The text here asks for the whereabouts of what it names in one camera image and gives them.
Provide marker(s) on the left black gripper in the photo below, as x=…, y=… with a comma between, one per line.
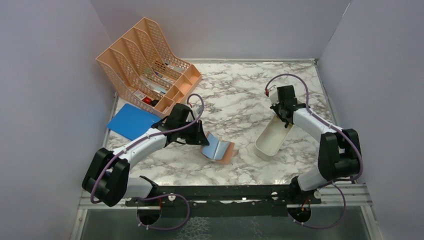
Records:
x=199, y=138

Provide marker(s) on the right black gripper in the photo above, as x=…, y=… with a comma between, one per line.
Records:
x=276, y=109

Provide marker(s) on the brown leather card holder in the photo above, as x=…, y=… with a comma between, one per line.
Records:
x=219, y=151

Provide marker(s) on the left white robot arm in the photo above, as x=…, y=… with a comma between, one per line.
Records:
x=107, y=179

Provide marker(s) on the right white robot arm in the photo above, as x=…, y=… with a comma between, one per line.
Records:
x=339, y=149

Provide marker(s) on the white plastic tray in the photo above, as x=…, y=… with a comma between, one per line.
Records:
x=269, y=142

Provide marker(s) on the red item in organizer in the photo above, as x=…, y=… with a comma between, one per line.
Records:
x=151, y=102

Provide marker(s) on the blue folder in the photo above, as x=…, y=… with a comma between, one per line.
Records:
x=131, y=122

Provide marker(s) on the peach plastic file organizer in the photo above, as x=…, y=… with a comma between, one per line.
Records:
x=141, y=64

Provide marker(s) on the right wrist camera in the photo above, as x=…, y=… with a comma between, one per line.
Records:
x=273, y=96

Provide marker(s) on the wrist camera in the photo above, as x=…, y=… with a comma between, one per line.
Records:
x=193, y=107
x=273, y=96

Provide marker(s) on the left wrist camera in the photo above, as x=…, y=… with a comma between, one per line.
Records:
x=193, y=107

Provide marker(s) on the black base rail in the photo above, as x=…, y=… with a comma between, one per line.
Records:
x=223, y=201

